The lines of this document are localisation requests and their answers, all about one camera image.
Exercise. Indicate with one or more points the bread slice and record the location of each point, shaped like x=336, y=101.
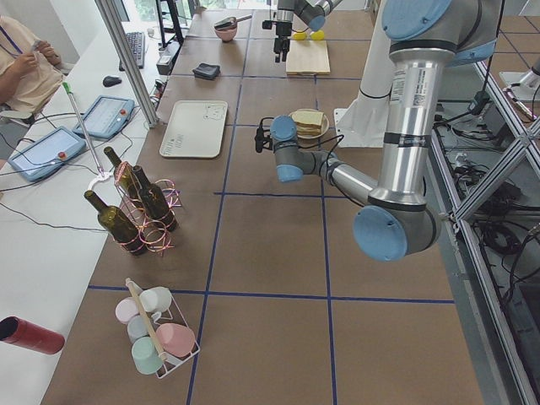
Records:
x=310, y=119
x=309, y=132

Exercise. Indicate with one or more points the white round plate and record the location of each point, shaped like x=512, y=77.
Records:
x=325, y=124

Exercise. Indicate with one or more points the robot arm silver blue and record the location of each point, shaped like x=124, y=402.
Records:
x=422, y=38
x=312, y=13

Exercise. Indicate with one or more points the cream bear tray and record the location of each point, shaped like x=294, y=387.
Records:
x=195, y=129

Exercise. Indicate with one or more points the yellow lemon left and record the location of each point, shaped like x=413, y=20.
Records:
x=299, y=36

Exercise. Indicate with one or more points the wooden cutting board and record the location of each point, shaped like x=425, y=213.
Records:
x=308, y=57

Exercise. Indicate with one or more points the metal scoop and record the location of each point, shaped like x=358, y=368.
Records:
x=230, y=22

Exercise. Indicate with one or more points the pink bowl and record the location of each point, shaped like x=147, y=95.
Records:
x=226, y=35

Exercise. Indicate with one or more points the folded grey cloth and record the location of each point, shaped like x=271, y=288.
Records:
x=206, y=71

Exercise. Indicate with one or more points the green wine bottle middle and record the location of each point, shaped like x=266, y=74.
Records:
x=153, y=200

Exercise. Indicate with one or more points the green wine bottle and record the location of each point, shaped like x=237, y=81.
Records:
x=121, y=228
x=122, y=173
x=153, y=200

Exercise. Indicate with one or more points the green wine bottle back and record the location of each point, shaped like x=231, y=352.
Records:
x=122, y=173

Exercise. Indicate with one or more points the black keyboard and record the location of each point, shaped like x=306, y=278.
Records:
x=136, y=43

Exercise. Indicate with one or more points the blue teach pendant far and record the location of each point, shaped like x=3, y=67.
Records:
x=107, y=116

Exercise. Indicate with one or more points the blue teach pendant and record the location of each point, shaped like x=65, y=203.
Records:
x=47, y=155
x=107, y=116

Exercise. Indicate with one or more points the black computer mouse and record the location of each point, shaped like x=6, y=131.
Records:
x=110, y=81

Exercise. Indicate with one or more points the green wine bottle front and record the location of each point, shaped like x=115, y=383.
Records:
x=121, y=228

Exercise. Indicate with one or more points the white cup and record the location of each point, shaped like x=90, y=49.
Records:
x=156, y=299

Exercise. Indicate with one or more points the blue teach pendant near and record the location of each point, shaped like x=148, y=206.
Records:
x=47, y=155

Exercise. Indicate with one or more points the pink cup lilac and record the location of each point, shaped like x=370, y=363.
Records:
x=125, y=310

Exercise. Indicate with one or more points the salmon pink cup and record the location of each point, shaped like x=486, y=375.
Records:
x=176, y=339

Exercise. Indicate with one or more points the grey cup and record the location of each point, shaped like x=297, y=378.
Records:
x=136, y=329

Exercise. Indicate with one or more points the seated person beige shirt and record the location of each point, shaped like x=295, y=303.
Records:
x=30, y=73

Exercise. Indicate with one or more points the mint green cup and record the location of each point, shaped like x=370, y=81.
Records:
x=145, y=356

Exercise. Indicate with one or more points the red cylinder thermos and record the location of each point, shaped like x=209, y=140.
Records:
x=25, y=334

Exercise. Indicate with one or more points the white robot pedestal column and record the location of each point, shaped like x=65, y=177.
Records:
x=363, y=123

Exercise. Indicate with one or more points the copper wire bottle rack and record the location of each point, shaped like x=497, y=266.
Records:
x=153, y=233

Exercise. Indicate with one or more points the aluminium frame post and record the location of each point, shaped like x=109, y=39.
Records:
x=114, y=26

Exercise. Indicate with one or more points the white wire cup rack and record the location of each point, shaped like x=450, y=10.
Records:
x=153, y=321

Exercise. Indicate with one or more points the grabber stick green handle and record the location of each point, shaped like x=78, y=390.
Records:
x=101, y=173

